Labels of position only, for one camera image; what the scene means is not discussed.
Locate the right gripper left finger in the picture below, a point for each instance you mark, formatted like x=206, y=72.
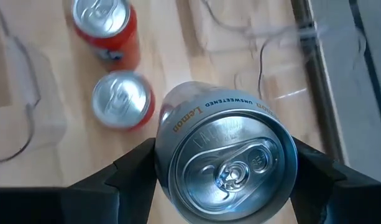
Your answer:
x=69, y=205

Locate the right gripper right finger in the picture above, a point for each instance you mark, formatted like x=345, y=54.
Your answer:
x=342, y=202

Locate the red Fanta soda can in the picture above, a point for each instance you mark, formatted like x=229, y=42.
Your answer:
x=122, y=99
x=101, y=18

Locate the white blue lemon water can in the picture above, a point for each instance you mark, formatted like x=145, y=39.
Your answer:
x=227, y=155

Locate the black aluminium table frame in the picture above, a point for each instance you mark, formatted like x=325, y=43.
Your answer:
x=314, y=62

